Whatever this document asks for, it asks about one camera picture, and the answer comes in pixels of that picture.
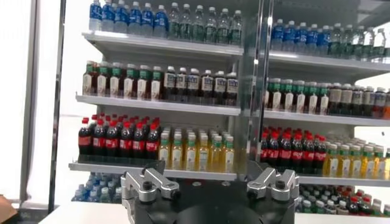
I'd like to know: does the grey metal shelf rack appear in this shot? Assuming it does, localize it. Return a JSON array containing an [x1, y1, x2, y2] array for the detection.
[[68, 0, 269, 183], [240, 0, 390, 188]]

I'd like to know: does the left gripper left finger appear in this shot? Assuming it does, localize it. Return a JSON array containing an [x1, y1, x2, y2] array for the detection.
[[120, 160, 181, 203]]

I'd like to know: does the brown cardboard box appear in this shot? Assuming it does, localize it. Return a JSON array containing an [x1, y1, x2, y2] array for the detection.
[[0, 194, 18, 224]]

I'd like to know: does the green-label water bottle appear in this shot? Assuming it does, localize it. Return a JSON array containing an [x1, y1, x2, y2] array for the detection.
[[217, 8, 231, 45], [111, 187, 122, 203], [168, 2, 182, 40], [341, 24, 354, 58], [205, 6, 219, 43], [352, 26, 365, 60], [192, 4, 206, 43], [330, 23, 342, 58], [229, 10, 244, 46], [362, 26, 375, 61], [99, 186, 113, 203], [180, 3, 194, 41], [373, 27, 386, 63]]

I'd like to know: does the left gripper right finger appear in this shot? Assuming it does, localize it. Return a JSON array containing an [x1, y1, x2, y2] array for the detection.
[[246, 160, 300, 203]]

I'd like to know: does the black slanted pole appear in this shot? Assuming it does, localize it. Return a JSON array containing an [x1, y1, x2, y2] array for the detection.
[[47, 0, 67, 214]]

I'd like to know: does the red-cap cola bottle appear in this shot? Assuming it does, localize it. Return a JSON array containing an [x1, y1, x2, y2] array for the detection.
[[119, 121, 133, 158], [132, 122, 147, 159], [105, 121, 120, 158], [278, 133, 292, 167], [313, 136, 328, 170], [145, 123, 160, 160], [303, 135, 316, 169], [359, 197, 372, 215], [347, 196, 360, 215], [93, 119, 107, 156], [291, 133, 304, 168], [260, 133, 271, 163], [268, 132, 280, 165], [78, 117, 93, 156]]

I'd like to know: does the dark bottle white cap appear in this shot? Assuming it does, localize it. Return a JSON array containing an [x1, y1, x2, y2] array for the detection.
[[324, 199, 336, 215], [336, 200, 349, 215]]

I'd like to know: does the dark tea bottle green cap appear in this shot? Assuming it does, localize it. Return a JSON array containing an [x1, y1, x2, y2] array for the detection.
[[151, 66, 163, 101], [123, 63, 137, 100], [282, 79, 294, 112], [294, 80, 306, 113], [264, 79, 272, 110], [82, 60, 96, 97], [109, 62, 122, 98], [269, 78, 282, 111], [96, 61, 109, 97], [136, 65, 151, 100], [318, 82, 330, 115], [306, 81, 319, 114]]

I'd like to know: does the red drink bottle blue label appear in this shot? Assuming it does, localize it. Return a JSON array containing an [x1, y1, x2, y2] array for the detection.
[[383, 91, 390, 119]]

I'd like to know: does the dark bottle beige label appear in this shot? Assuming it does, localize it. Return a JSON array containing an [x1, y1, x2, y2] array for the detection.
[[328, 82, 342, 116], [340, 83, 353, 116]]

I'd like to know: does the grey slanted frame bar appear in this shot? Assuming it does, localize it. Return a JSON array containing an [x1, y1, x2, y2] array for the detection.
[[18, 0, 41, 202]]

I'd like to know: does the blue-label water bottle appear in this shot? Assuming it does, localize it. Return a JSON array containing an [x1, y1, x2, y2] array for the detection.
[[102, 0, 116, 32], [140, 2, 155, 36], [283, 20, 296, 52], [271, 18, 284, 51], [114, 0, 129, 33], [154, 4, 169, 38], [88, 186, 101, 203], [76, 184, 90, 203], [127, 1, 143, 35], [88, 0, 103, 31], [295, 21, 308, 53], [317, 24, 332, 56], [306, 23, 320, 55]]

